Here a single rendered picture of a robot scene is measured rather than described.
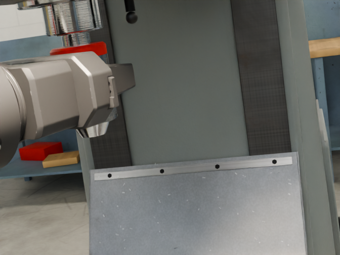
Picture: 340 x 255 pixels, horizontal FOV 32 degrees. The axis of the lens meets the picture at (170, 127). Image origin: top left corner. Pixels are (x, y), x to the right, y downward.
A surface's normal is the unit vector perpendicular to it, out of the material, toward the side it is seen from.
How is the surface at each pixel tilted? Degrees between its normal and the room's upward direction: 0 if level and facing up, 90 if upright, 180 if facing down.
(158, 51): 90
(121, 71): 90
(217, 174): 64
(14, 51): 90
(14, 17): 90
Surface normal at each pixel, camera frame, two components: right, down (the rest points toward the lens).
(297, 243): -0.26, -0.23
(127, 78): 0.82, 0.00
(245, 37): -0.21, 0.22
